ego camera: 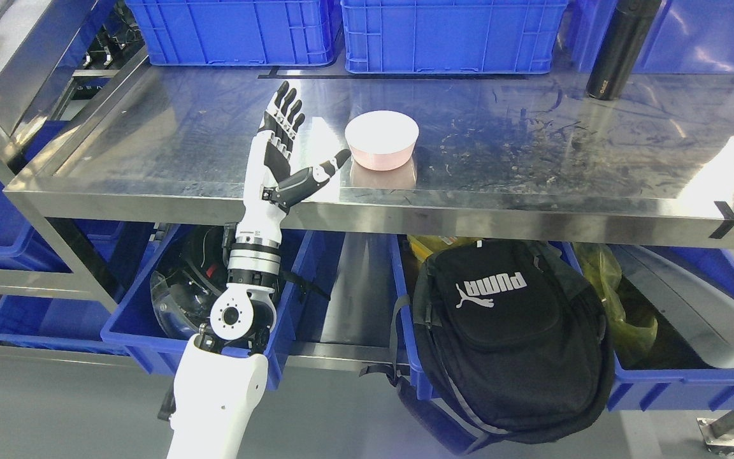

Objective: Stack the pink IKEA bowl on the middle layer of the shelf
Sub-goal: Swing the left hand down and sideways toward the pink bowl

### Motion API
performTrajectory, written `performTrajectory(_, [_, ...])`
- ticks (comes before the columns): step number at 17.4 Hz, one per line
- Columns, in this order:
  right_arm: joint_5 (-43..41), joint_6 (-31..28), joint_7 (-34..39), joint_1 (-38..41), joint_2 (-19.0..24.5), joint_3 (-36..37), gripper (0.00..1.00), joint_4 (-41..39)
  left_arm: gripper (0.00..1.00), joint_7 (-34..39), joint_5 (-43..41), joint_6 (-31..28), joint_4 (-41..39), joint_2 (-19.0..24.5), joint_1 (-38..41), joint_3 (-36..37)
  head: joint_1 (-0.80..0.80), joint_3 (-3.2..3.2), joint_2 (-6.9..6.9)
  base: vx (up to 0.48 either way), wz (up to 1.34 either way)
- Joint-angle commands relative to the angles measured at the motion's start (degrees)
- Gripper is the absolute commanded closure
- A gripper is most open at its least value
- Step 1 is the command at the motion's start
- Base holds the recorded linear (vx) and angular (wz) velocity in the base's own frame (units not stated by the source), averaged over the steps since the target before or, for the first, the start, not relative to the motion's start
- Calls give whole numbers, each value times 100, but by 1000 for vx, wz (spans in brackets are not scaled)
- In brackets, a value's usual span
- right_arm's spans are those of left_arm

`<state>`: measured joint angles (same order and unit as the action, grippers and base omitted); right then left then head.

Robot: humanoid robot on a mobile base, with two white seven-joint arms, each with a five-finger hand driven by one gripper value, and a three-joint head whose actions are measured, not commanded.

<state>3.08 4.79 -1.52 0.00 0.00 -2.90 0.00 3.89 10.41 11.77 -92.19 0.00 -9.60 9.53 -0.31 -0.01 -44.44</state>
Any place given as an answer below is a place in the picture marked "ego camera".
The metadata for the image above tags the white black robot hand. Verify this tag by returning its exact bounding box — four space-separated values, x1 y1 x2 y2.
235 81 352 246

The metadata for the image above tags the pink plastic bowl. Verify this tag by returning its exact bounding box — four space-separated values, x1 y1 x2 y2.
344 110 420 171

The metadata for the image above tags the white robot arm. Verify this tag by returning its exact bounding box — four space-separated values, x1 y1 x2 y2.
167 233 282 458

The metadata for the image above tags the blue crate top middle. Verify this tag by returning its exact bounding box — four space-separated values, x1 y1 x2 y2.
341 1 568 75

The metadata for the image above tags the blue crate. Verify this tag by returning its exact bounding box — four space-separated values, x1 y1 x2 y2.
126 1 343 67
563 1 734 75
341 1 568 75

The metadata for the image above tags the steel shelf rack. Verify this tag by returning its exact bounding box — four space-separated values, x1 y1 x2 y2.
0 0 734 456

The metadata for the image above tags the blue bin with helmet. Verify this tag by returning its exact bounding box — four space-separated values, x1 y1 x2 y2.
100 224 343 390

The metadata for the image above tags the blue crate top left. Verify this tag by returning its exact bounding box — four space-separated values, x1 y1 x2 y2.
126 1 343 67

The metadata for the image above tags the black Puma backpack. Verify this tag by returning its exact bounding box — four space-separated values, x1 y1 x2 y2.
359 240 616 455

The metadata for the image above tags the yellow plastic bag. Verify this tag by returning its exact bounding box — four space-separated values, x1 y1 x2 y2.
573 243 658 368

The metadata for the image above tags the black thermos bottle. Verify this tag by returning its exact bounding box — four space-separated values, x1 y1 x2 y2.
586 1 661 101

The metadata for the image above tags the blue crate top right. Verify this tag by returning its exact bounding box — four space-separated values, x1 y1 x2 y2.
563 1 734 75

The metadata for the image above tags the grey flat panel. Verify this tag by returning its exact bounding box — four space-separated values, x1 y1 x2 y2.
611 245 734 369

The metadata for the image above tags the blue bin lower right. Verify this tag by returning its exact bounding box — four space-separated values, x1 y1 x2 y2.
563 243 734 411

